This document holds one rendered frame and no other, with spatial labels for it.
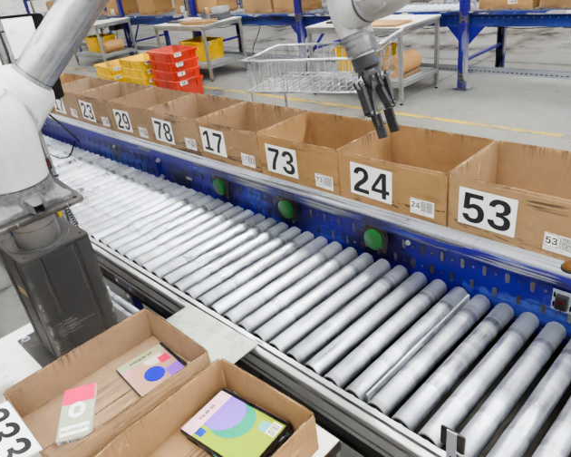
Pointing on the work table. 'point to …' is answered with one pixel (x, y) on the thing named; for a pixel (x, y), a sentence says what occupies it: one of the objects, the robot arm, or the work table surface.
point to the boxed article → (77, 413)
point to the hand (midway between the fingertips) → (385, 123)
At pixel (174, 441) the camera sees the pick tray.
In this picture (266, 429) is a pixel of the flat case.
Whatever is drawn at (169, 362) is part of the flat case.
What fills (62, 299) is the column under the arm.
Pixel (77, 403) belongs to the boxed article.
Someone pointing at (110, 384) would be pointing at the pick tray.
